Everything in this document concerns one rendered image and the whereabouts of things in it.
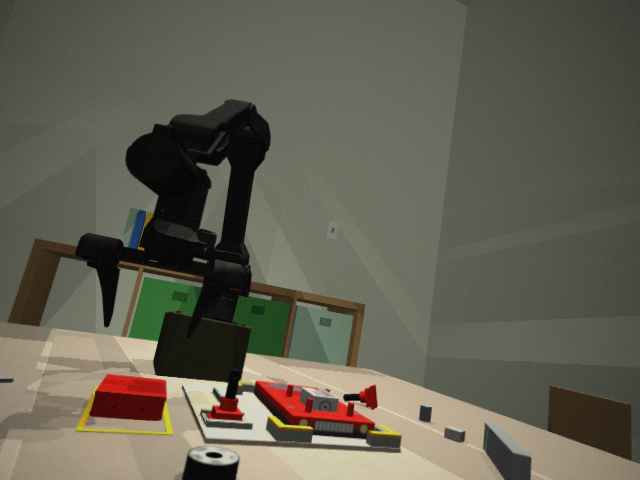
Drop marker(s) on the black toy tyre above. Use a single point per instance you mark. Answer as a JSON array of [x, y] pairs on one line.
[[211, 463]]

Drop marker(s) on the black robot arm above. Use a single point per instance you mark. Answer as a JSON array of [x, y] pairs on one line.
[[165, 161]]

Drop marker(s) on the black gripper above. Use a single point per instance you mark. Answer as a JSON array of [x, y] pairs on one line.
[[104, 252]]

